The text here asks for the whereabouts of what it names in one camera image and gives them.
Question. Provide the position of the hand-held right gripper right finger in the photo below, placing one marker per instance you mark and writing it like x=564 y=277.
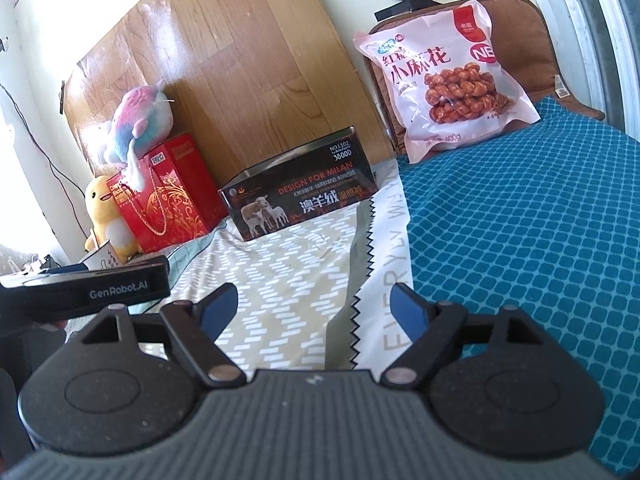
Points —
x=410 y=310

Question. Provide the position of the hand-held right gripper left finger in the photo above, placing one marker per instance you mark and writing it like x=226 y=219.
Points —
x=217 y=310

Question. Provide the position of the black printed carton box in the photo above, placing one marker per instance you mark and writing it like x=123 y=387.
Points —
x=300 y=195

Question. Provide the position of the white enamel mug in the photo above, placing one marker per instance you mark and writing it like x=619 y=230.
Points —
x=102 y=257

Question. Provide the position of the patterned bed sheet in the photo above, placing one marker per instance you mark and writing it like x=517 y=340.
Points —
x=290 y=285

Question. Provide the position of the yellow duck plush toy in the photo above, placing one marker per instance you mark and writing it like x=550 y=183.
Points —
x=102 y=215

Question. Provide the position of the red gift box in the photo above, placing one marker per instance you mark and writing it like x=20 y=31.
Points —
x=175 y=195

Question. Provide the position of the teal patterned blanket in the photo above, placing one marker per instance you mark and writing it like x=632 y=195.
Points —
x=525 y=240

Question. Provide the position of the pastel plush toy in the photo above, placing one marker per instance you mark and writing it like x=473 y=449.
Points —
x=140 y=120

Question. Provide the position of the pink fried twist snack bag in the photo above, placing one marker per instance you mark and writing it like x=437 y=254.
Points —
x=445 y=80

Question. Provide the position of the wooden board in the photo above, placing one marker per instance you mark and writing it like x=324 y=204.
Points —
x=240 y=70

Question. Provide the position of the brown seat cushion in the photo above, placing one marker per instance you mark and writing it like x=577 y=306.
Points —
x=525 y=30

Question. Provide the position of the white window frame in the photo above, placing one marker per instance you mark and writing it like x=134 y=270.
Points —
x=590 y=35

